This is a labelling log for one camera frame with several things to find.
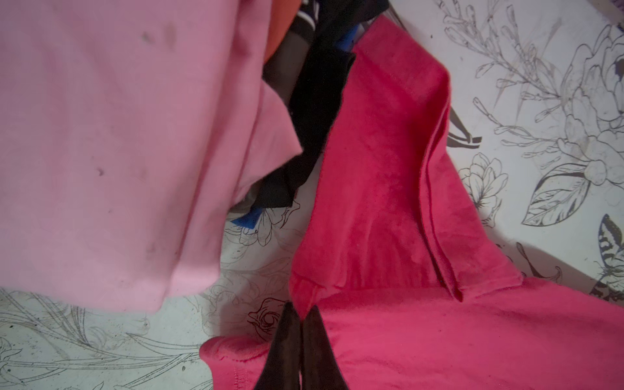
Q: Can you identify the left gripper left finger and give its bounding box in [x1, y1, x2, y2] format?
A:
[253, 302, 302, 390]

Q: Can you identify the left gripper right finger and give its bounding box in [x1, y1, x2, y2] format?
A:
[302, 306, 349, 390]

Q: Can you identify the magenta t-shirt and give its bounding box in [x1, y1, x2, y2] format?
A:
[200, 17, 623, 389]

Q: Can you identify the dark folded clothes stack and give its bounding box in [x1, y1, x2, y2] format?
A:
[232, 1, 389, 228]

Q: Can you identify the folded light pink t-shirt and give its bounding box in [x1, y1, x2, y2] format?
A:
[1, 1, 302, 311]

